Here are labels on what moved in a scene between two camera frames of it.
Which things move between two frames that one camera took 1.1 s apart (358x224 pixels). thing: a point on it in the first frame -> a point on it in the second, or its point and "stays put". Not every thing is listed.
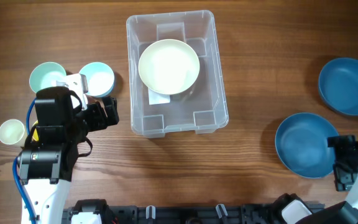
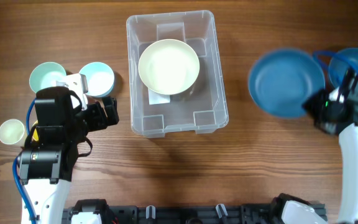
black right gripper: [344, 154] -> [316, 104]
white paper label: [156, 98] stays put
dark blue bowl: [301, 143] -> [281, 80]
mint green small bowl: [46, 74] stays put
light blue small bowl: [100, 78] stays put
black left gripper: [99, 113] stays put
